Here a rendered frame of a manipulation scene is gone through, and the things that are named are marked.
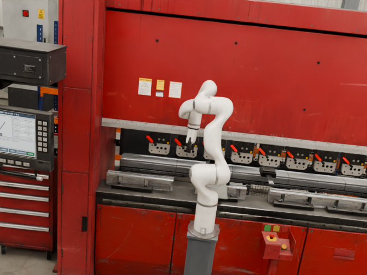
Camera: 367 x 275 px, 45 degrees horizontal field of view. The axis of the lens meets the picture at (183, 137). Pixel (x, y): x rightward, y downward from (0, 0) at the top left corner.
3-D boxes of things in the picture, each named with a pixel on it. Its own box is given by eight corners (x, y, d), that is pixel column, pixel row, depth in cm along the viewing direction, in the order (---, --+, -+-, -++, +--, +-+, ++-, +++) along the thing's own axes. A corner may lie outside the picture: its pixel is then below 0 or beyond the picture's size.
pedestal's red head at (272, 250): (262, 258, 299) (267, 235, 293) (258, 245, 314) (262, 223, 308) (291, 261, 300) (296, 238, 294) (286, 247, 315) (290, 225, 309)
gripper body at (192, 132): (189, 124, 300) (187, 139, 303) (186, 126, 291) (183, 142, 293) (200, 126, 299) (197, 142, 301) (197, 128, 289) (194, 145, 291)
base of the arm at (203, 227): (218, 241, 252) (222, 213, 246) (185, 235, 254) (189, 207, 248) (220, 224, 270) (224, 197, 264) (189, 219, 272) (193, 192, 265)
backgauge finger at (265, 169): (262, 184, 333) (264, 178, 332) (259, 171, 358) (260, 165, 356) (278, 186, 333) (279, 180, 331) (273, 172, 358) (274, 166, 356)
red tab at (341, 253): (333, 257, 328) (336, 250, 326) (332, 256, 330) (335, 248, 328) (354, 259, 328) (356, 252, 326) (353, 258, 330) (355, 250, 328)
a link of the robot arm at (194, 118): (187, 123, 289) (201, 125, 291) (190, 103, 287) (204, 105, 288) (185, 121, 297) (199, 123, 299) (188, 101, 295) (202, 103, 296)
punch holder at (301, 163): (285, 167, 319) (289, 147, 314) (283, 163, 327) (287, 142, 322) (306, 170, 319) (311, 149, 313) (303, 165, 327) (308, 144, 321)
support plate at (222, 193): (201, 196, 304) (201, 195, 303) (201, 180, 329) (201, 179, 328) (227, 199, 304) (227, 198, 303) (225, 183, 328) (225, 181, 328)
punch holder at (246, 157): (230, 161, 319) (234, 140, 314) (230, 157, 327) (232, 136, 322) (251, 163, 319) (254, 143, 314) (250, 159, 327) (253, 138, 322)
